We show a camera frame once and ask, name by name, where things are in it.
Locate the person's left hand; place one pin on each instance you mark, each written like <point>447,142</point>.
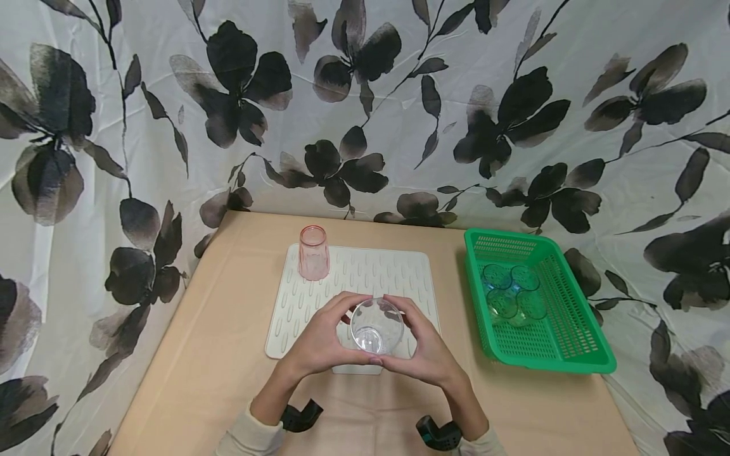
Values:
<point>316,345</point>

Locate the person's right hand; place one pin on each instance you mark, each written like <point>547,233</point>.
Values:
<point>430,354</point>

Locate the person's right thumb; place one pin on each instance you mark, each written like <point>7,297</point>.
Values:
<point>396,363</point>

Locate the person's right index finger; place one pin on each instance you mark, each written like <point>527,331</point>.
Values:
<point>406,311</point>

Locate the person's left thumb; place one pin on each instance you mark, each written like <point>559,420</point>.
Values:
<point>359,360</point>

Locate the person's left index finger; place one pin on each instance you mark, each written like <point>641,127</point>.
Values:
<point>348,304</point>

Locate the clear plastic cup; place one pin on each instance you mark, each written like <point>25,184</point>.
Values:
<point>376,323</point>

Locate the person's right forearm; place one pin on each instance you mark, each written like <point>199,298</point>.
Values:
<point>470,411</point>

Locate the person's left forearm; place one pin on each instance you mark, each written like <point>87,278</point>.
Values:
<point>268,405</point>

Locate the white ribbed drying mat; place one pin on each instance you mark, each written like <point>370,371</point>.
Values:
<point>370,272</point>

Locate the pink plastic cup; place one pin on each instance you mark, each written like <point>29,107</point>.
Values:
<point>314,253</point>

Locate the black wrist band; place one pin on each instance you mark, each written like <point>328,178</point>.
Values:
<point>299,418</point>
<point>439,436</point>

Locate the green transparent cup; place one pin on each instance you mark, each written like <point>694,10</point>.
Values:
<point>526,277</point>
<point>532,306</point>
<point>502,304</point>

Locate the blue transparent cup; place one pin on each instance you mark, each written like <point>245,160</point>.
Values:
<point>496,277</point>

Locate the green plastic basket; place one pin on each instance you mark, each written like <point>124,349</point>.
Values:
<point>570,329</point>

